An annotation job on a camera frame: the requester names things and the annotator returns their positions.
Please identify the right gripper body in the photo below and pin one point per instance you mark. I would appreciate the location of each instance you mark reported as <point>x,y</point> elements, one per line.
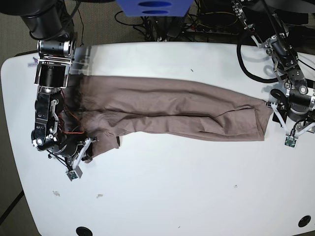
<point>71,151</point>

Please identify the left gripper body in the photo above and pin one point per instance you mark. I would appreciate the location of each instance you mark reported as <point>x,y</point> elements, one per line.
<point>295,113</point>

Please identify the mauve T-shirt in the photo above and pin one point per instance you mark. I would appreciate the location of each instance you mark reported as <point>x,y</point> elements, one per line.
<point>109,107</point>

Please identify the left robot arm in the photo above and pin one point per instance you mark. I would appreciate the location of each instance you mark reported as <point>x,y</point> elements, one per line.
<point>295,95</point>

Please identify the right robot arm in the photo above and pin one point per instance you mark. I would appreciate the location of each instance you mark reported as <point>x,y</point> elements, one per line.
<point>51,25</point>

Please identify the small white logo sticker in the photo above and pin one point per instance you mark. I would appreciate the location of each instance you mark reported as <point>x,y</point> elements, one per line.
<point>33,63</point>

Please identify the black power strip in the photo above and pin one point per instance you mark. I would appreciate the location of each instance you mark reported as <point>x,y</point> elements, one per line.
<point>200,28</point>

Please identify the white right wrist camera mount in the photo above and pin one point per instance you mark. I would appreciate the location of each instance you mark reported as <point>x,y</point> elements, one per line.
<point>72,174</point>

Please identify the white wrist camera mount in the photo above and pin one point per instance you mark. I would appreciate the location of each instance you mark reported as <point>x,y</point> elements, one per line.
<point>286,127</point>
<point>72,174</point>

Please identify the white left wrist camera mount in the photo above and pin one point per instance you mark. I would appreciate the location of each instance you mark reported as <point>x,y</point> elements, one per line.
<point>286,127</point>

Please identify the black left cable grommet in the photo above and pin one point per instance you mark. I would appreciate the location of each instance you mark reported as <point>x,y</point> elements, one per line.
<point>83,231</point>

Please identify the black cable grommet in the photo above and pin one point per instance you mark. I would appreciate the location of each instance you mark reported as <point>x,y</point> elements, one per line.
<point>304,221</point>
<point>83,231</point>

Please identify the black right cable grommet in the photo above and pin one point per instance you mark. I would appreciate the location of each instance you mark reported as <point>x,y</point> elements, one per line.
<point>304,221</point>

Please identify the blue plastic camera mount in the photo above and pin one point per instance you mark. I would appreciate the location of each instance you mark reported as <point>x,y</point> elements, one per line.
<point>168,8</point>

